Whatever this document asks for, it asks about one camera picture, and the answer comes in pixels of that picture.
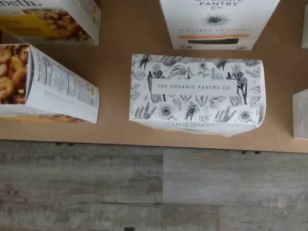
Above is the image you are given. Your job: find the white box pink strip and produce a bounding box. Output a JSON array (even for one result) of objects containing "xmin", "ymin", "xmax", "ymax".
[{"xmin": 292, "ymin": 88, "xmax": 308, "ymax": 140}]

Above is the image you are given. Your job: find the brown particle shelf board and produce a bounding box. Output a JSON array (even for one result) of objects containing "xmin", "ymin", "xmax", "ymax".
[{"xmin": 0, "ymin": 0, "xmax": 308, "ymax": 154}]

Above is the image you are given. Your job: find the white yellow granola box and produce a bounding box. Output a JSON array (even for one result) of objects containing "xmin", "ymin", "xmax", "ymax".
[
  {"xmin": 0, "ymin": 0, "xmax": 102, "ymax": 46},
  {"xmin": 0, "ymin": 44, "xmax": 100, "ymax": 124}
]

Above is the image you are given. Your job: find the white box yellow strip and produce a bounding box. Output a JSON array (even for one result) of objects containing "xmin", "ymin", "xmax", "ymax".
[
  {"xmin": 159, "ymin": 0, "xmax": 281, "ymax": 51},
  {"xmin": 129, "ymin": 53, "xmax": 265, "ymax": 138}
]

